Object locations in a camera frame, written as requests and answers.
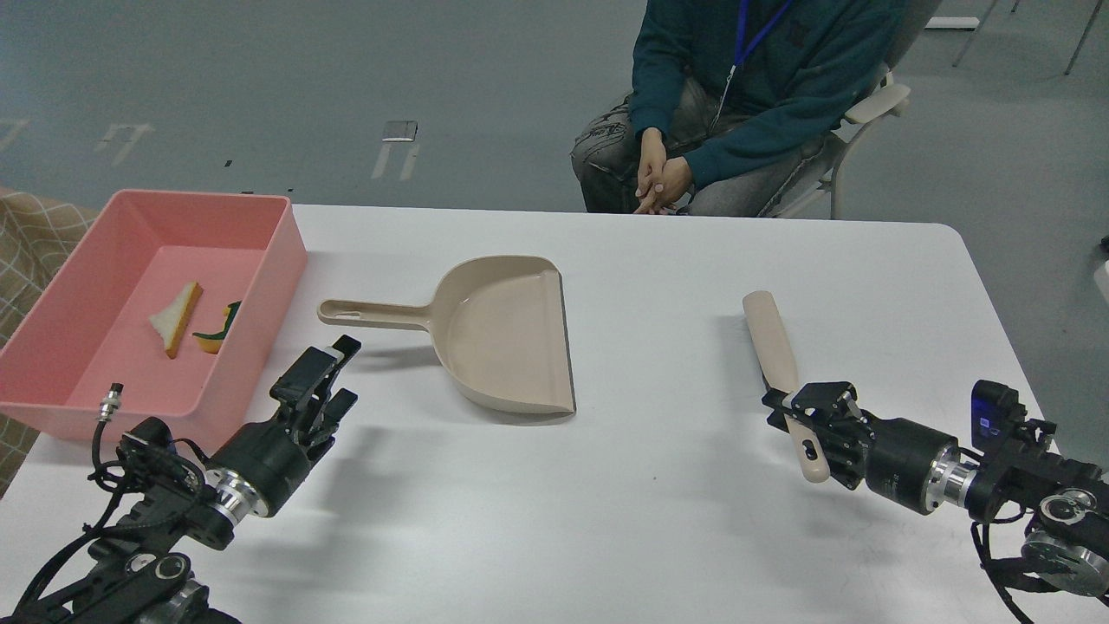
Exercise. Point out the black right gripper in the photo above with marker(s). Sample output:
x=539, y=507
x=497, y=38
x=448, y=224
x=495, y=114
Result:
x=895, y=458

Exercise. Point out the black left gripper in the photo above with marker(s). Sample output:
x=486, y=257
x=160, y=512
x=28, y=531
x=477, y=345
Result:
x=273, y=455

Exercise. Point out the beige hand brush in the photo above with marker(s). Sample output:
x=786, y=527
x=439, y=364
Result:
x=779, y=370

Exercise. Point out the yellow green sponge piece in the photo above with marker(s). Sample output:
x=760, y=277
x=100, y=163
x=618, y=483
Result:
x=212, y=342

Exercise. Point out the beige plastic dustpan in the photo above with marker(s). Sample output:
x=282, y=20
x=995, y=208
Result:
x=498, y=327

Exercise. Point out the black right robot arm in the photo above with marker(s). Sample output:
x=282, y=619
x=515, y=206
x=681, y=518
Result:
x=1038, y=520

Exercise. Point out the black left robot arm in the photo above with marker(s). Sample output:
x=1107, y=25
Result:
x=125, y=568

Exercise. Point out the pink plastic bin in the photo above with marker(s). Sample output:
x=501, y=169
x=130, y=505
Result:
x=91, y=326

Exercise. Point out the person's clasped hands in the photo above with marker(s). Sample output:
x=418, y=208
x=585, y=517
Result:
x=661, y=181

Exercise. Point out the grey floor plate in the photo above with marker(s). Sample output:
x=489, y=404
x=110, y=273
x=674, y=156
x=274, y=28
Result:
x=399, y=131

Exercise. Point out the patterned beige cloth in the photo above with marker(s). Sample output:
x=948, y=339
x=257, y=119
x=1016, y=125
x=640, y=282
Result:
x=39, y=234

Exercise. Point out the person in teal sweater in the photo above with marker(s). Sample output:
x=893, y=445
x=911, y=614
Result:
x=745, y=91

